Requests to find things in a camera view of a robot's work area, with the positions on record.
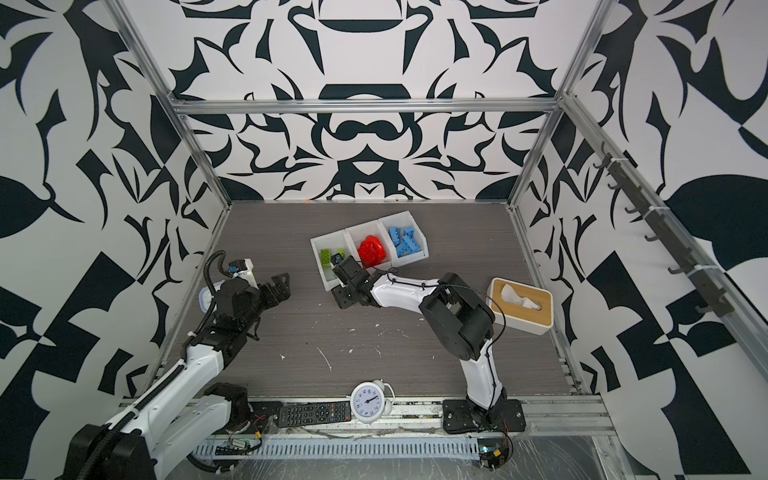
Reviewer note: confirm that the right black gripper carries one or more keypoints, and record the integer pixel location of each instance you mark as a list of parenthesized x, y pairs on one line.
[(339, 298)]

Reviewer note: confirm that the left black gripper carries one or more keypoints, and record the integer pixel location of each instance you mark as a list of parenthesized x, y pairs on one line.
[(280, 290)]

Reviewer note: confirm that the green lego brick cluster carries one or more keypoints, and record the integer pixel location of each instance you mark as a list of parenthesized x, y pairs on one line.
[(325, 255)]

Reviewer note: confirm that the blue lego brick cluster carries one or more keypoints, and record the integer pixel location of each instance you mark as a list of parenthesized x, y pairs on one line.
[(404, 241)]

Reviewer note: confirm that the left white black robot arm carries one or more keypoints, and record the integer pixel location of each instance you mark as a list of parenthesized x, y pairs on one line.
[(156, 432)]

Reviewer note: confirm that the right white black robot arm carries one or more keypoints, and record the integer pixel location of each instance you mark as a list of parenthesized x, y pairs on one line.
[(461, 321)]

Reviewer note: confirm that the middle white bin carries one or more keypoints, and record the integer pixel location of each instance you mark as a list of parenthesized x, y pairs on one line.
[(376, 228)]

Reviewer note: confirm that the white bin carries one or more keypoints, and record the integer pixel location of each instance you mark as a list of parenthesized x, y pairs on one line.
[(324, 247), (402, 220), (376, 228)]

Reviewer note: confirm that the left white bin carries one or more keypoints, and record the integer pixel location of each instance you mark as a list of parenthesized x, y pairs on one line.
[(324, 247)]

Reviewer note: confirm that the light blue lidded container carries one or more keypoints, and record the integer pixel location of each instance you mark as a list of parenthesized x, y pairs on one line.
[(205, 298)]

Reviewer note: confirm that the right white bin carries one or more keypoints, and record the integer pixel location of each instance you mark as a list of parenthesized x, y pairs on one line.
[(402, 220)]

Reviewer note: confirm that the white analog clock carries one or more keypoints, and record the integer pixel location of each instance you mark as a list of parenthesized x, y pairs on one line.
[(372, 400)]

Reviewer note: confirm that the black remote control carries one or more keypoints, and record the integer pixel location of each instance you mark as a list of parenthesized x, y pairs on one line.
[(316, 413)]

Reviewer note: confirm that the white box wooden lid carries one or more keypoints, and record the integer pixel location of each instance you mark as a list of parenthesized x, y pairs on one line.
[(520, 306)]

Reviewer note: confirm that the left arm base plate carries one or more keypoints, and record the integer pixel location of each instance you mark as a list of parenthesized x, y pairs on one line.
[(260, 416)]

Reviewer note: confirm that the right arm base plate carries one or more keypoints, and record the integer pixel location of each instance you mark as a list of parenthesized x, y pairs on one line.
[(463, 416)]

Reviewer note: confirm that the white cable duct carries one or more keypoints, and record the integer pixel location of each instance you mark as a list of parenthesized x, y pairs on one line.
[(355, 448)]

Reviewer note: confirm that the aluminium frame rail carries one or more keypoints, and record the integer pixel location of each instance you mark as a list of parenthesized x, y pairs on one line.
[(363, 106)]

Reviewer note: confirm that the black wall hook rail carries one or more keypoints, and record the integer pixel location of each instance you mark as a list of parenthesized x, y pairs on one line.
[(669, 231)]

